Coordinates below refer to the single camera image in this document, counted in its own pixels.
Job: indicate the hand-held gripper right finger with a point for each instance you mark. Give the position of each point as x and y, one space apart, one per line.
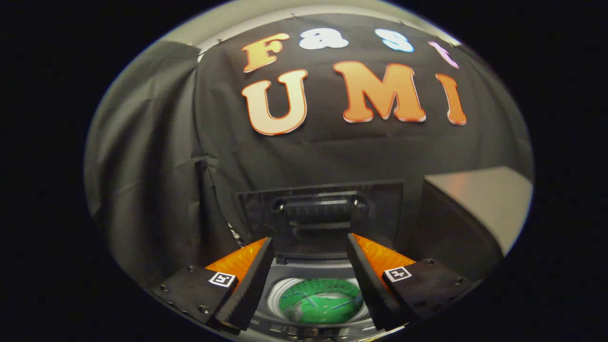
368 287

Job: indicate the black backdrop cloth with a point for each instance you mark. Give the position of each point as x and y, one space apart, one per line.
332 152

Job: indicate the grey cabinet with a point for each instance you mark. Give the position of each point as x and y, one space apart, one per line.
484 204

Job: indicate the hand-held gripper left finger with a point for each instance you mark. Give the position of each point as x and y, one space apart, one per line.
247 289

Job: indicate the grey washing machine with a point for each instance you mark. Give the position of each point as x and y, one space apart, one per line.
313 270

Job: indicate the green polo shirt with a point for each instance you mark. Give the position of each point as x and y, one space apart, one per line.
323 304

